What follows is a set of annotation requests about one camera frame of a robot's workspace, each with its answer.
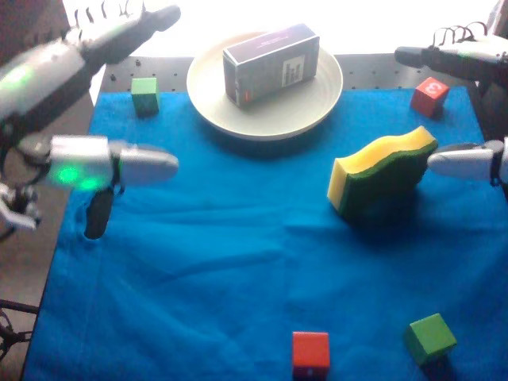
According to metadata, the round white plate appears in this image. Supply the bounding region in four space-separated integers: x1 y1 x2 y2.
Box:
186 31 344 142

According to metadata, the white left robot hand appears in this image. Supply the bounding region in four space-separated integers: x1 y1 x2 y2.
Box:
394 23 508 188

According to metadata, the red number three block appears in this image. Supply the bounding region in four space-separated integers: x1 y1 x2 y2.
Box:
410 77 451 119

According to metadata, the purple white box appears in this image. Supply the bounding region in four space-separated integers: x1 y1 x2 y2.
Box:
221 22 321 111

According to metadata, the yellow and green sponge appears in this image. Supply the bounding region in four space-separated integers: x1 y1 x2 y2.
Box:
327 125 439 225

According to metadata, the black cable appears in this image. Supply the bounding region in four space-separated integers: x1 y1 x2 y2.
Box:
0 299 40 366

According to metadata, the small black object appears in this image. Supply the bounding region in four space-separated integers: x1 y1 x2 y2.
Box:
84 189 117 241

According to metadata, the red toy block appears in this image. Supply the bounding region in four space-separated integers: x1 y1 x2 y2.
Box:
292 331 331 380

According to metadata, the blue table cloth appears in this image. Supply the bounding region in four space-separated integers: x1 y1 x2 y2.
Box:
21 87 508 381

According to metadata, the green toy block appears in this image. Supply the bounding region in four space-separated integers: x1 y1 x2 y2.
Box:
130 77 160 117
403 313 458 366

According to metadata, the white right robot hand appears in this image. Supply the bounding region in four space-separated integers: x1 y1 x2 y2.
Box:
0 3 183 196

